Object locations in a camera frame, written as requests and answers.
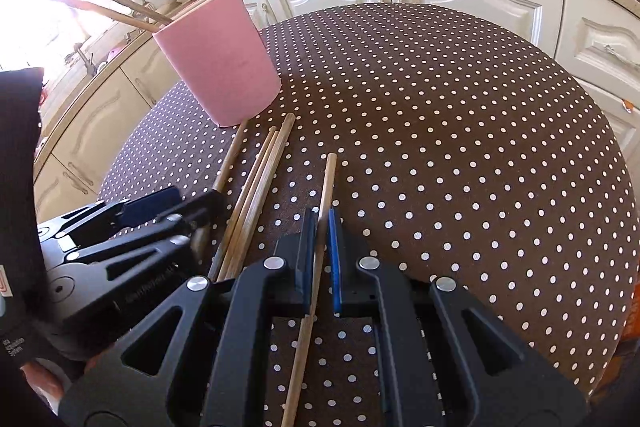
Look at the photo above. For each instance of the orange sticker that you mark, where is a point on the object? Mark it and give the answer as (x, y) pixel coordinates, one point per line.
(629, 107)

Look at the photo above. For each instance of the person's left hand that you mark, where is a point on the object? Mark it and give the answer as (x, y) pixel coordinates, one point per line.
(42, 384)

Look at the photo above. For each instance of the pink cup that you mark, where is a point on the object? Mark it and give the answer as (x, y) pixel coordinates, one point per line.
(220, 62)

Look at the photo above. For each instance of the pink bowl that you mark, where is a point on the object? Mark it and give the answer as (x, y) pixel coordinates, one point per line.
(115, 52)

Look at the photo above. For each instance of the brown polka-dot tablecloth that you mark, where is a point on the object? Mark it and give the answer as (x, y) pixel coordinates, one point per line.
(450, 182)

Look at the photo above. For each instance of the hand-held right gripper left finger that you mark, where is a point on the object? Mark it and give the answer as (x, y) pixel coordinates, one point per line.
(307, 247)

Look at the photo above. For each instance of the metal sink faucet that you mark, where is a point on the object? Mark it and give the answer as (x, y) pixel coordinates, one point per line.
(85, 57)

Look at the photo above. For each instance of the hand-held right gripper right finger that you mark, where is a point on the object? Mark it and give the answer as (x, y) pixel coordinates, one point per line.
(336, 257)

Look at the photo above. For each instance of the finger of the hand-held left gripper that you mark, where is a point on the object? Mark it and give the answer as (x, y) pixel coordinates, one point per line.
(150, 205)
(200, 214)

